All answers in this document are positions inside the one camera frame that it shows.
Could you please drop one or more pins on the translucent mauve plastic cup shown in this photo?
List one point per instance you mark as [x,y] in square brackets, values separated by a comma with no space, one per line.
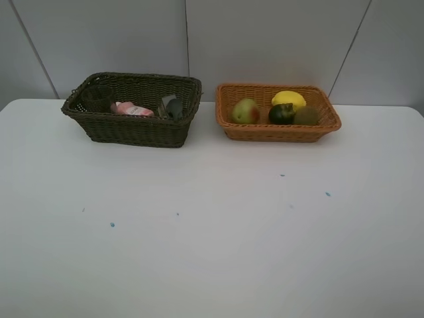
[98,98]

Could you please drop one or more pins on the dark brown wicker basket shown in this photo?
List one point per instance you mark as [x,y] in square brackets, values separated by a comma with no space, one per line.
[146,90]

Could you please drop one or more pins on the orange wicker basket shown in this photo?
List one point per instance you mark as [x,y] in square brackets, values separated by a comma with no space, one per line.
[228,94]

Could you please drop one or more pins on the dark green pump bottle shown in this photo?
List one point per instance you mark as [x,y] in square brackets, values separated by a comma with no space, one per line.
[171,108]

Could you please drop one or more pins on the brown kiwi fruit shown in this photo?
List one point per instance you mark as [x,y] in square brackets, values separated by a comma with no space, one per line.
[306,115]

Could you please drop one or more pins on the pink bottle white cap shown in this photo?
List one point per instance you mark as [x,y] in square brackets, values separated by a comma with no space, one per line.
[129,108]

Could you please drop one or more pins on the dark purple mangosteen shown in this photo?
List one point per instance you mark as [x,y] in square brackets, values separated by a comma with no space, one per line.
[281,114]

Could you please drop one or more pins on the red green mango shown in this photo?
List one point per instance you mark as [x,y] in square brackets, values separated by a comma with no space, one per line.
[246,112]

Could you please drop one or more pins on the yellow lemon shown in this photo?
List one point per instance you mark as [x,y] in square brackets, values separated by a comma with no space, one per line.
[285,97]

